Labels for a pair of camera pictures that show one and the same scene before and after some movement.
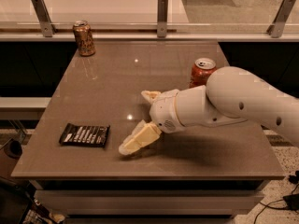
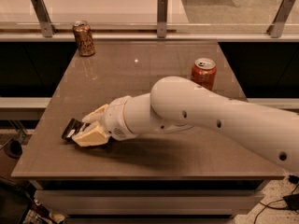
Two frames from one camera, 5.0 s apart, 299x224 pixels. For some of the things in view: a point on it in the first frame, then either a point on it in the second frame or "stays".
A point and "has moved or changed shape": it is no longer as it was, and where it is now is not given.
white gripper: x=164 y=112 to x=114 y=119
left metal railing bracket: x=43 y=16 stays
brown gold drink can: x=84 y=37 stays
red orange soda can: x=200 y=72 stays
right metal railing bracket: x=277 y=29 stays
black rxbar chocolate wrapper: x=85 y=134 has moved or changed shape
